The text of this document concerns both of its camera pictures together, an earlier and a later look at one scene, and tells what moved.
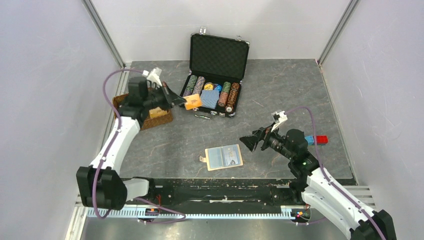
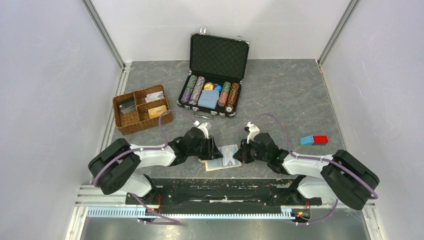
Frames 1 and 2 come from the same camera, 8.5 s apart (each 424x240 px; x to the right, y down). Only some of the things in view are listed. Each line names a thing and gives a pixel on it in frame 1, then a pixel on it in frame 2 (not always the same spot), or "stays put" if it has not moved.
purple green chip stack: (190, 85) stays put
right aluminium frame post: (343, 21) stays put
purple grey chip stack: (199, 85) stays put
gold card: (192, 101) to (156, 112)
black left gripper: (169, 99) to (212, 152)
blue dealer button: (218, 87) stays put
